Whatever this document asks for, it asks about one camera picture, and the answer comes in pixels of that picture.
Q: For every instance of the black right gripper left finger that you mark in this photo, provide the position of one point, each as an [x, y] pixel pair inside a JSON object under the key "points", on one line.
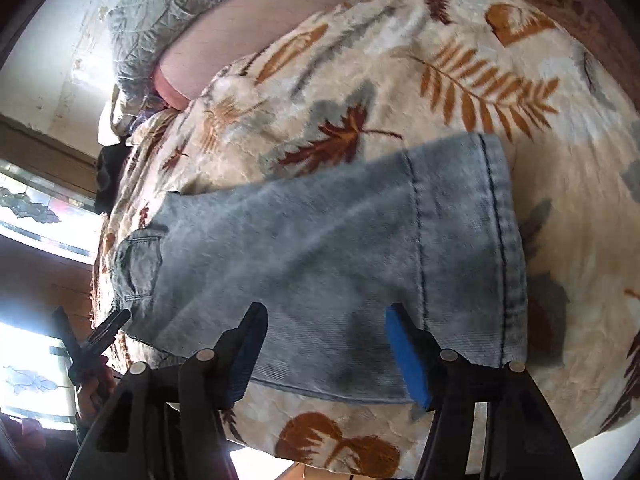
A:
{"points": [[165, 423]]}

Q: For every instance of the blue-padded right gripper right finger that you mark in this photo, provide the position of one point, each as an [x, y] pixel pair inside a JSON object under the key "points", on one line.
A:
{"points": [[488, 423]]}

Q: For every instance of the grey-blue denim pants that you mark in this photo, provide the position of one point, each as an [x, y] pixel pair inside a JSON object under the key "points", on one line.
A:
{"points": [[432, 228]]}

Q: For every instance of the person's left hand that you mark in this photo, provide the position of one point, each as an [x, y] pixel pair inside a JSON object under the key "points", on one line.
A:
{"points": [[93, 391]]}

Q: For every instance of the black garment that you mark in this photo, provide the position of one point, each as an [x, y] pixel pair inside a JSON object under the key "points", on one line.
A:
{"points": [[109, 166]]}

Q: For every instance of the pink bed sheet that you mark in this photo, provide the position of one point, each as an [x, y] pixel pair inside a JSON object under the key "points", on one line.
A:
{"points": [[218, 37]]}

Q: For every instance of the grey quilted blanket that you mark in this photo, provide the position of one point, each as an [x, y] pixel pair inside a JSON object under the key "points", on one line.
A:
{"points": [[140, 31]]}

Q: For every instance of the cream leaf-pattern fleece blanket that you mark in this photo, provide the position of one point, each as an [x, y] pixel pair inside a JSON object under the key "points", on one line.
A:
{"points": [[369, 77]]}

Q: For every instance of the window with frame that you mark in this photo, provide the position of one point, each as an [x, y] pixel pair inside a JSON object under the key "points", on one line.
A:
{"points": [[49, 238]]}

